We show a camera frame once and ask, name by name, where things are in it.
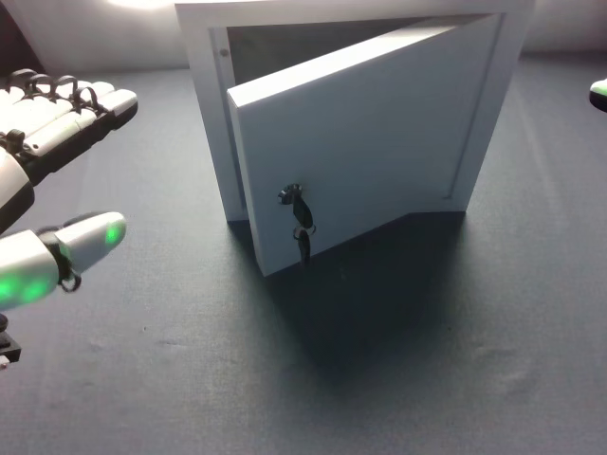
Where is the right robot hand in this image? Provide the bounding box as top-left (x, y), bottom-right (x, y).
top-left (589, 78), bottom-right (607, 114)

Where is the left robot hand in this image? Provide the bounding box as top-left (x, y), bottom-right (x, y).
top-left (0, 68), bottom-right (139, 315)

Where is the white cabinet door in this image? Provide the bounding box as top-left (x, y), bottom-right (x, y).
top-left (226, 13), bottom-right (500, 278)

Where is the black shiny object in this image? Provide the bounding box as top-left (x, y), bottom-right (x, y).
top-left (276, 182), bottom-right (304, 207)

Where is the black-headed key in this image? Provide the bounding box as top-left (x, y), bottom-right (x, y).
top-left (291, 196), bottom-right (315, 229)
top-left (295, 231), bottom-right (313, 267)

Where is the dark grey table cloth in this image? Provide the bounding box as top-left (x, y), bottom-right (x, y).
top-left (0, 46), bottom-right (607, 455)

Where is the white cabinet frame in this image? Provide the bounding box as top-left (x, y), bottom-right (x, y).
top-left (174, 0), bottom-right (536, 228)

